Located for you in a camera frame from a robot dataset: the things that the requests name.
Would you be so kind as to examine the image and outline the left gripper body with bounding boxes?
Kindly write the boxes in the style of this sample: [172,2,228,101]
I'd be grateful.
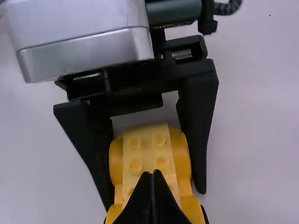
[55,0,209,117]

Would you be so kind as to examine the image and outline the black cable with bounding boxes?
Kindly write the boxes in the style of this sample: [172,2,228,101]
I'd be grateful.
[198,0,244,35]

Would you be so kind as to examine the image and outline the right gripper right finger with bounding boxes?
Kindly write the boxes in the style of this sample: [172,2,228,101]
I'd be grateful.
[151,169,199,224]

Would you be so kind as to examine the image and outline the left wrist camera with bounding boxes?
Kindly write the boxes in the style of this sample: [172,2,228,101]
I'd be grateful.
[6,0,156,84]

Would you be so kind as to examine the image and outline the yellow toy car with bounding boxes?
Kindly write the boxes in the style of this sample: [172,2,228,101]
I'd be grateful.
[104,122,211,224]

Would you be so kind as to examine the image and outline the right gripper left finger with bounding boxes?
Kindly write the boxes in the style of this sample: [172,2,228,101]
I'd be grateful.
[100,171,154,224]

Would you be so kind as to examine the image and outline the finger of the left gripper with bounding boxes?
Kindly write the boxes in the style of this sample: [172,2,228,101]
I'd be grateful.
[53,99,117,206]
[176,59,221,195]

